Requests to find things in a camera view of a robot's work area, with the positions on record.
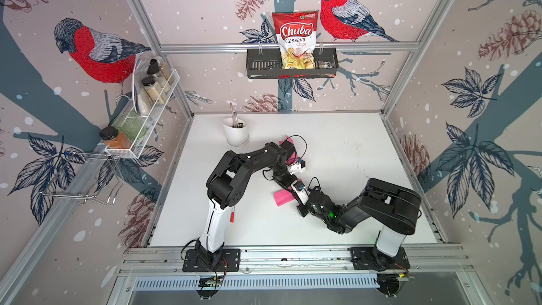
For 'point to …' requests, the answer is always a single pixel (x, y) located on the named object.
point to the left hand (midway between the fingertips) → (294, 186)
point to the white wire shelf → (148, 111)
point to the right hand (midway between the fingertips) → (293, 193)
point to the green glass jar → (130, 124)
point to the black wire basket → (266, 63)
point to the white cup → (236, 136)
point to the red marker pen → (232, 216)
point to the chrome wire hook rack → (88, 177)
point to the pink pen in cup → (233, 116)
